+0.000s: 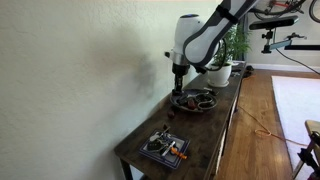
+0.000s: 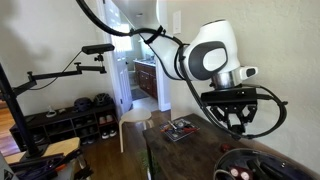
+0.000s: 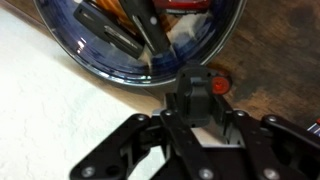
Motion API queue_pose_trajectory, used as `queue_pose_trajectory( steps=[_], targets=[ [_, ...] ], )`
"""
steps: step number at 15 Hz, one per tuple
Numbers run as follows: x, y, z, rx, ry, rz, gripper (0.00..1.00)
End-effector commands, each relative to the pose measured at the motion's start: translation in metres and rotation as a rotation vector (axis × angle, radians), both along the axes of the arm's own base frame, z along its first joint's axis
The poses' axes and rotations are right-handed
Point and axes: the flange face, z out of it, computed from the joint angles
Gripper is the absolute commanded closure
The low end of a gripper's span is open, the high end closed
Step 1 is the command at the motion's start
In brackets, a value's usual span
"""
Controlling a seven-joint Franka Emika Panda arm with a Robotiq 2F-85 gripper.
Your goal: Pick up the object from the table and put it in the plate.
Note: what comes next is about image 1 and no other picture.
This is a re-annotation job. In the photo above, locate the silver key bunch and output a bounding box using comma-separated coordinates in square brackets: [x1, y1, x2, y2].
[148, 124, 177, 158]

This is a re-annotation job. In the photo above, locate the black looped strap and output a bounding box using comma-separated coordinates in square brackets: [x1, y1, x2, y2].
[194, 93, 216, 110]

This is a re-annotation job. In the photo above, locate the white pot saucer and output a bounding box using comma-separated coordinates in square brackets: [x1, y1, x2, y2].
[206, 79, 230, 89]

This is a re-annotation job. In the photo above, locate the black camera mount head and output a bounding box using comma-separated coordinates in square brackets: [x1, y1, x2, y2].
[261, 29, 275, 54]

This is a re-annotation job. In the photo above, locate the black items pile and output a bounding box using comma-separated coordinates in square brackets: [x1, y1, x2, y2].
[231, 60, 247, 78]

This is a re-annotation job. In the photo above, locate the black key fob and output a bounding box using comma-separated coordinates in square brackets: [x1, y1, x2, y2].
[147, 140, 163, 152]

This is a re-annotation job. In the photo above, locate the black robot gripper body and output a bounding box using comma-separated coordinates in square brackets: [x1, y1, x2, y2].
[171, 63, 191, 79]

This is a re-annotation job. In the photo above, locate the black metal table leg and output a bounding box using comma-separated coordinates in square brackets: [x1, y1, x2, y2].
[119, 159, 134, 180]

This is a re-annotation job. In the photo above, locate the red bicycle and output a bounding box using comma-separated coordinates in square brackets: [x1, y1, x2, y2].
[249, 0, 320, 24]

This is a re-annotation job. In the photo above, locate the white plant pot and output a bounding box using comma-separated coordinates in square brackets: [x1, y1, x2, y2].
[207, 63, 233, 85]

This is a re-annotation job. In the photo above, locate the green leafy plant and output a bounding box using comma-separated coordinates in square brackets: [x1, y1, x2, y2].
[213, 23, 252, 67]

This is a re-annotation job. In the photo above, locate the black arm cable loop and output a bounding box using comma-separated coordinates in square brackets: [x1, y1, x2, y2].
[206, 38, 228, 73]

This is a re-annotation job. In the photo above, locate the dark round bowl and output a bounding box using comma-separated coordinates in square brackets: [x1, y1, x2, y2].
[169, 88, 219, 113]

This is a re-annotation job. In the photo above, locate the white rug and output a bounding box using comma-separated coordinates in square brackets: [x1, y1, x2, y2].
[270, 75, 320, 171]

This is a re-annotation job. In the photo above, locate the orange extension cable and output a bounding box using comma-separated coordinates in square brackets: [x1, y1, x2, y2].
[238, 104, 309, 148]

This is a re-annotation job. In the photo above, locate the black horizontal rail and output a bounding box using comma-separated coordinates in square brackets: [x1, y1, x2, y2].
[284, 44, 320, 51]

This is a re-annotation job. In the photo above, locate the square blue tray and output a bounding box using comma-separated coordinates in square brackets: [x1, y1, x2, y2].
[139, 129, 191, 170]

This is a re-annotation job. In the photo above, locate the black floor object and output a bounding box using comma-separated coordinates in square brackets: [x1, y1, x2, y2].
[243, 65, 255, 79]

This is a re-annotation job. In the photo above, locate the wooden folding chair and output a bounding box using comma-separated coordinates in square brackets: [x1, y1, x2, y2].
[292, 119, 320, 180]

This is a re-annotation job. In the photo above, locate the black bar camera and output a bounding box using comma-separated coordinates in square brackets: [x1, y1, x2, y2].
[249, 15, 300, 31]

